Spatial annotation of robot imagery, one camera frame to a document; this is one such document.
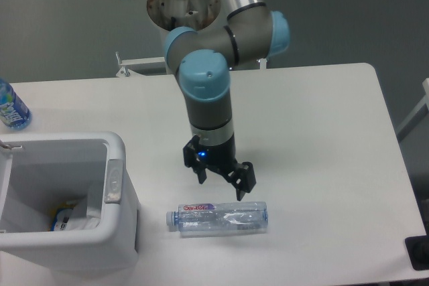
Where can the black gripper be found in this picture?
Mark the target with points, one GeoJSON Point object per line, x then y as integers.
{"type": "Point", "coordinates": [219, 159]}

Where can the clear plastic bottle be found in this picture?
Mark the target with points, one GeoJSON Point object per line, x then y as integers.
{"type": "Point", "coordinates": [223, 217]}

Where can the white paper wrapper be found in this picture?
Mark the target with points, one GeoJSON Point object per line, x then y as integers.
{"type": "Point", "coordinates": [85, 215]}

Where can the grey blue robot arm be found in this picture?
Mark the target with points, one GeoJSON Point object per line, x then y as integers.
{"type": "Point", "coordinates": [200, 60]}

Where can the white plastic trash can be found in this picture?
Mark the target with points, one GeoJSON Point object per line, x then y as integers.
{"type": "Point", "coordinates": [39, 171]}

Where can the colourful snack package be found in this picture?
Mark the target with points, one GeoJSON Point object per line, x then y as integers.
{"type": "Point", "coordinates": [61, 215]}

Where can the blue labelled water bottle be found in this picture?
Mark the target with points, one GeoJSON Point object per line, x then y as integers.
{"type": "Point", "coordinates": [14, 112]}

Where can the white metal stand leg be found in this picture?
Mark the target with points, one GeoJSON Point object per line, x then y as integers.
{"type": "Point", "coordinates": [414, 117]}

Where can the black clamp at table edge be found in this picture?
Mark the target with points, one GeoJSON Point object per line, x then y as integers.
{"type": "Point", "coordinates": [417, 247]}

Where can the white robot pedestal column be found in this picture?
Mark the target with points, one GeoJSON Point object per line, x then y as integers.
{"type": "Point", "coordinates": [167, 15]}

